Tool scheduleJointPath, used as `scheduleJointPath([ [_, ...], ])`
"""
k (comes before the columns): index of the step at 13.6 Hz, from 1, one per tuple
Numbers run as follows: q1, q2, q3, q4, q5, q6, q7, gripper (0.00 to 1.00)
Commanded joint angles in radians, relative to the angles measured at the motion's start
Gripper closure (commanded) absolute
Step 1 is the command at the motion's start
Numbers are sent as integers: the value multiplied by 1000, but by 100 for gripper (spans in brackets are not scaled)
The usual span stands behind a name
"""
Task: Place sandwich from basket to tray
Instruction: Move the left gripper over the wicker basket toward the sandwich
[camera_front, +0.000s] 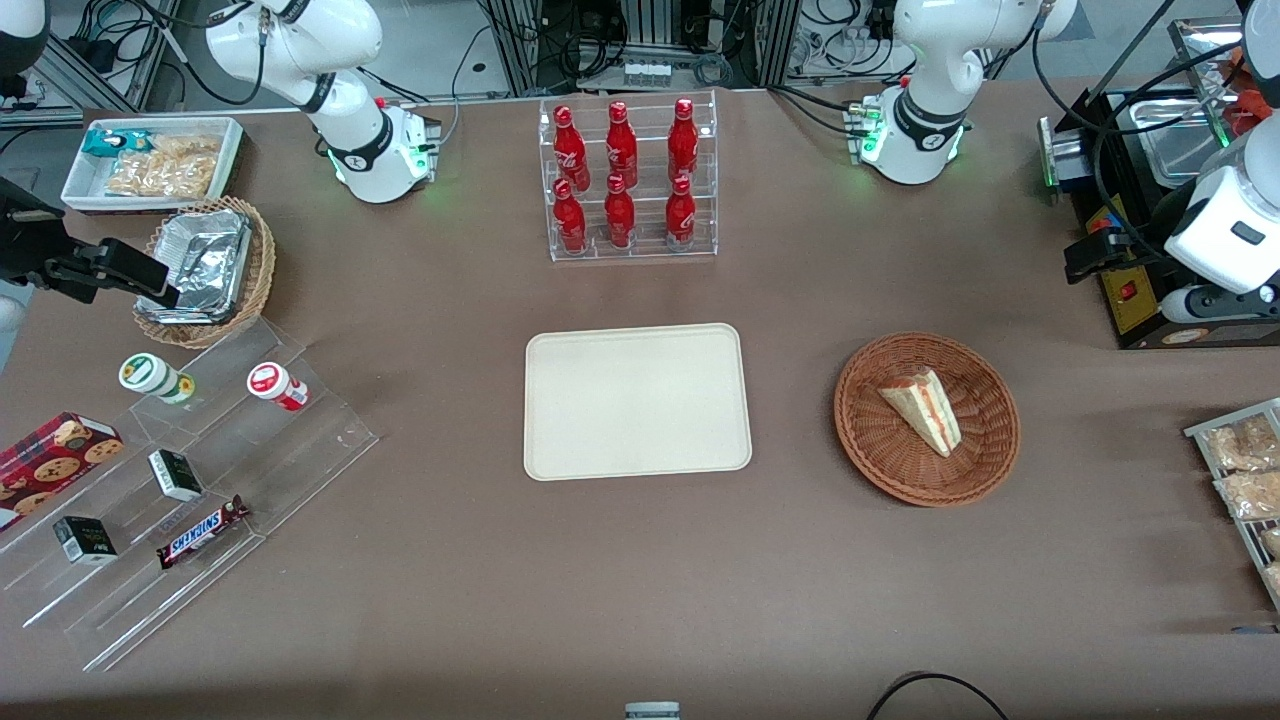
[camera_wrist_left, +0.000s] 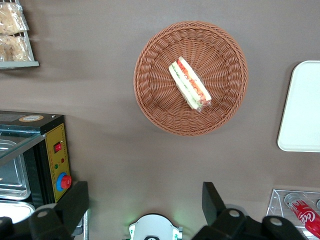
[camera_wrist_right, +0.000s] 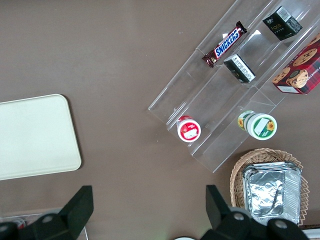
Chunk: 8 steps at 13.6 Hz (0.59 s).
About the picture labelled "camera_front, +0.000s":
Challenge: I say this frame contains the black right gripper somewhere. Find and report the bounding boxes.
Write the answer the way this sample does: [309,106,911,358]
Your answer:
[0,178,182,309]

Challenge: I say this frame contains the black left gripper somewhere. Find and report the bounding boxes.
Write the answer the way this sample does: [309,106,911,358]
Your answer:
[1063,232,1161,286]

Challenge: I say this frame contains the triangular sandwich wedge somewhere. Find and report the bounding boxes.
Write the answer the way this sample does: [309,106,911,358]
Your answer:
[878,368,963,459]

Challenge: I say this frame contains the light wicker basket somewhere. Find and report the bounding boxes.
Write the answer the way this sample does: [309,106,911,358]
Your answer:
[132,196,276,350]

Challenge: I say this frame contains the brown wicker basket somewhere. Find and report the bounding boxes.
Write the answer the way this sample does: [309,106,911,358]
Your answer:
[834,332,1021,507]

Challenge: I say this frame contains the cream plastic serving tray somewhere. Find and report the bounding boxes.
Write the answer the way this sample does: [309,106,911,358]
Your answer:
[524,323,753,482]

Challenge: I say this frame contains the black countertop appliance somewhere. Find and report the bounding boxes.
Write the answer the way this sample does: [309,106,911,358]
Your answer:
[1038,85,1280,351]

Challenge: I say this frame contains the white plastic snack bin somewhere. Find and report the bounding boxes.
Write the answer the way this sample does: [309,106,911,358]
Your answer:
[60,117,246,214]

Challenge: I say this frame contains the stacked aluminium foil trays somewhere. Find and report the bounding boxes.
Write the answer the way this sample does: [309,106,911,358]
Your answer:
[135,208,253,326]

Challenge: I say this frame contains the green lid white jar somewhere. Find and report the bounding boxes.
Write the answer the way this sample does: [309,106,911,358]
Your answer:
[119,353,196,405]

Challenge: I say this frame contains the clear bag of crackers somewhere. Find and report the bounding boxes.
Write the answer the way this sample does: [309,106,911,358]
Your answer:
[105,135,221,198]

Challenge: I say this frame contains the teal snack packet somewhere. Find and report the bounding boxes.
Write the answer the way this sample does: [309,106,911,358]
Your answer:
[82,128,156,159]

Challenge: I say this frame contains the red tartan cookie box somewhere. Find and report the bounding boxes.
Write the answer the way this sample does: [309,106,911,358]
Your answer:
[0,412,126,531]

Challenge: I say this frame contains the red lid white jar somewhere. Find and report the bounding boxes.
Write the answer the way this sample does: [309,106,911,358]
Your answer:
[247,362,310,412]

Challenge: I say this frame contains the small black carton box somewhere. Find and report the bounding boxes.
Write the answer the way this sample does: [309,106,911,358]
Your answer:
[53,516,119,566]
[148,449,204,503]

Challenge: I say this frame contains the clear bag of snacks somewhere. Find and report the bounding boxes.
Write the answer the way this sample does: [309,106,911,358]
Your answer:
[1203,415,1280,471]
[1215,470,1280,521]

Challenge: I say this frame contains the clear acrylic stepped shelf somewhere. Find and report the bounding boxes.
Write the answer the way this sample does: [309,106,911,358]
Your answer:
[0,318,379,673]

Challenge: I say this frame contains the Snickers chocolate bar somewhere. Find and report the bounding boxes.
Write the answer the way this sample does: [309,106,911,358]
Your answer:
[157,495,251,571]

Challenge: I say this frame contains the red cola bottle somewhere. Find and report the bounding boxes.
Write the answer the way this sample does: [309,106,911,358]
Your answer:
[665,175,697,247]
[606,101,639,189]
[553,105,591,193]
[668,97,700,186]
[553,179,588,254]
[604,174,636,249]

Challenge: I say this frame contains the clear acrylic bottle rack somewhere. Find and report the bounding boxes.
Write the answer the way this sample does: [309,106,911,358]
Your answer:
[538,90,719,263]

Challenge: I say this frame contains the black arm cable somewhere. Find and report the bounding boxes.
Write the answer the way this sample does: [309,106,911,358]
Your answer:
[1030,20,1251,263]

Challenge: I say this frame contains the grey wire rack tray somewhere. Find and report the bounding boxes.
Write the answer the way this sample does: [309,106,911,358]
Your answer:
[1185,398,1280,611]

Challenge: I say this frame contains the black cable loop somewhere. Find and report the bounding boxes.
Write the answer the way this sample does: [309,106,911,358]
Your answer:
[865,672,1011,720]

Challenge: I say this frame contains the aluminium frame rack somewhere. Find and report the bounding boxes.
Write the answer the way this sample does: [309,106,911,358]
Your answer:
[485,0,801,96]

